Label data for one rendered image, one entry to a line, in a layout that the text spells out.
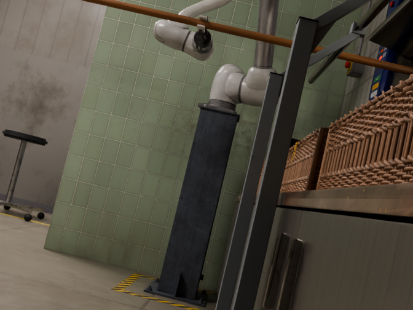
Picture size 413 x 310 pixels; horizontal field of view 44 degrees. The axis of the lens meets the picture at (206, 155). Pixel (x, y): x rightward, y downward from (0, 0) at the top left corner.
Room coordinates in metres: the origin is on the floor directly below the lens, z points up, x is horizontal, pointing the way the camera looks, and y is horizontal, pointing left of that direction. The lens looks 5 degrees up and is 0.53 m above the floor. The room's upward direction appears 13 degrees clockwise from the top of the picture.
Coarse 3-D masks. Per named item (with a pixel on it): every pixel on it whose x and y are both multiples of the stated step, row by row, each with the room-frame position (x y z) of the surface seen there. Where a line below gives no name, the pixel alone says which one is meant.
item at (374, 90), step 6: (384, 48) 2.38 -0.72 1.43; (384, 54) 2.36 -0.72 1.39; (384, 60) 2.34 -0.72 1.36; (378, 72) 2.40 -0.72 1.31; (378, 78) 2.38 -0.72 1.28; (372, 84) 2.45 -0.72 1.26; (378, 84) 2.36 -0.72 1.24; (372, 90) 2.43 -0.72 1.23; (378, 90) 2.34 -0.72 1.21; (372, 96) 2.41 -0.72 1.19
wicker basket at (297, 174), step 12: (324, 132) 1.07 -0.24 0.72; (300, 144) 1.31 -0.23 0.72; (312, 144) 1.15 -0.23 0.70; (324, 144) 1.08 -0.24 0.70; (288, 156) 1.54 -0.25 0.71; (300, 156) 1.28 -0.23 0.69; (312, 156) 1.11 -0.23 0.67; (288, 168) 1.48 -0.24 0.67; (300, 168) 1.25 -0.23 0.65; (312, 168) 1.07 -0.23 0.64; (288, 180) 1.42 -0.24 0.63; (300, 180) 1.20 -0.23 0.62; (312, 180) 1.07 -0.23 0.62
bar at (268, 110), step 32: (352, 0) 1.06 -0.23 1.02; (384, 0) 1.30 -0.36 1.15; (320, 32) 1.07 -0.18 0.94; (352, 32) 1.54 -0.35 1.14; (288, 64) 1.07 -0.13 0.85; (288, 96) 1.06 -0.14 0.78; (288, 128) 1.06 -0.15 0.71; (256, 160) 1.54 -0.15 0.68; (256, 192) 1.54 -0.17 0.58; (256, 224) 1.06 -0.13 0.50; (256, 256) 1.06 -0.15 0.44; (224, 288) 1.54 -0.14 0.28; (256, 288) 1.06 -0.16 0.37
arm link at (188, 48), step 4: (192, 32) 2.25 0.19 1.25; (188, 36) 2.24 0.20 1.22; (192, 36) 2.24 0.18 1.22; (188, 40) 2.24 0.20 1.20; (184, 44) 2.25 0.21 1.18; (188, 44) 2.24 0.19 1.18; (184, 48) 2.26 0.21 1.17; (188, 48) 2.25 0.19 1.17; (192, 48) 2.24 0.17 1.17; (212, 48) 2.24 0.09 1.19; (188, 52) 2.27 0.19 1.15; (192, 52) 2.25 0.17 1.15; (196, 52) 2.24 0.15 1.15; (208, 52) 2.24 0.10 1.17; (212, 52) 2.27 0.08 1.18; (192, 56) 2.30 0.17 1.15; (196, 56) 2.28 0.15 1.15; (200, 56) 2.25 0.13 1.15; (204, 56) 2.25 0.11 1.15; (208, 56) 2.27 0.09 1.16; (200, 60) 2.33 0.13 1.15; (204, 60) 2.33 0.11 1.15
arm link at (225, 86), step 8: (232, 64) 2.72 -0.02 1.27; (224, 72) 2.69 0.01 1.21; (232, 72) 2.69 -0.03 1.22; (240, 72) 2.71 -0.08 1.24; (216, 80) 2.71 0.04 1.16; (224, 80) 2.69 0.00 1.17; (232, 80) 2.67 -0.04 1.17; (240, 80) 2.66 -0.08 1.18; (216, 88) 2.70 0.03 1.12; (224, 88) 2.68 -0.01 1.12; (232, 88) 2.67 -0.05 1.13; (216, 96) 2.70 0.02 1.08; (224, 96) 2.69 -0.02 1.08; (232, 96) 2.68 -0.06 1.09
